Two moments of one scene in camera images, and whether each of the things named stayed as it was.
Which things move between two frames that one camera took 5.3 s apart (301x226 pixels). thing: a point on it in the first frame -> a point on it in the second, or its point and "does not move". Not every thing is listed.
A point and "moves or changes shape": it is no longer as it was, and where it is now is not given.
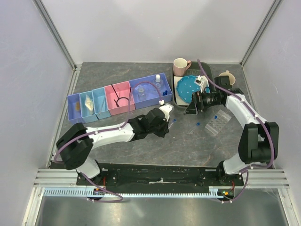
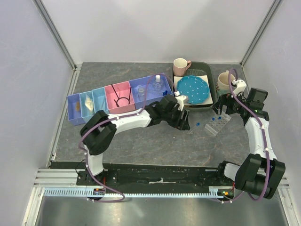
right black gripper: (197, 103) -> (226, 100)
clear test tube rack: (215, 125) does not move
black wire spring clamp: (116, 102) does not move
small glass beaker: (141, 93) does not move
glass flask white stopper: (157, 81) does not move
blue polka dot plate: (186, 86) does not move
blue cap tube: (174, 120) moves or changes shape
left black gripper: (165, 130) -> (182, 125)
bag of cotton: (89, 103) does not move
